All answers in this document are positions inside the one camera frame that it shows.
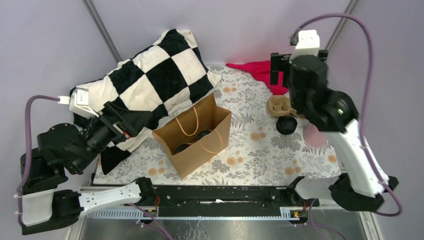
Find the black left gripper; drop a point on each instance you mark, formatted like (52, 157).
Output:
(131, 121)

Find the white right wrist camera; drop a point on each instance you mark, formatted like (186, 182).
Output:
(305, 42)

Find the brown paper bag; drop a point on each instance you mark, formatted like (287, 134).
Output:
(204, 115)

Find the brown cardboard cup carrier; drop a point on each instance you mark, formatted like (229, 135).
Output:
(280, 105)

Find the pink straw holder cup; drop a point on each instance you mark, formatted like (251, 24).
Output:
(313, 137)

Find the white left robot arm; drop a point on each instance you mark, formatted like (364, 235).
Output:
(64, 149)

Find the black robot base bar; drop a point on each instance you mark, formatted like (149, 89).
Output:
(211, 201)

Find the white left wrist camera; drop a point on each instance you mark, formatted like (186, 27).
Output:
(79, 103)

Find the black white checkered blanket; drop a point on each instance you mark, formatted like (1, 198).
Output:
(162, 78)

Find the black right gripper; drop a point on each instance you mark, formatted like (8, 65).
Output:
(280, 62)

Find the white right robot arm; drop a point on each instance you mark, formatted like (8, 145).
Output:
(361, 186)

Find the floral patterned table mat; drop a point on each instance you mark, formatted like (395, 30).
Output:
(257, 154)

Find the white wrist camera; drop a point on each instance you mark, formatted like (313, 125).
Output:
(79, 103)
(305, 42)

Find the red cloth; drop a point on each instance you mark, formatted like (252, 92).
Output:
(261, 71)

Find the black paper coffee cup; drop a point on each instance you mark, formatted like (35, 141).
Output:
(201, 134)

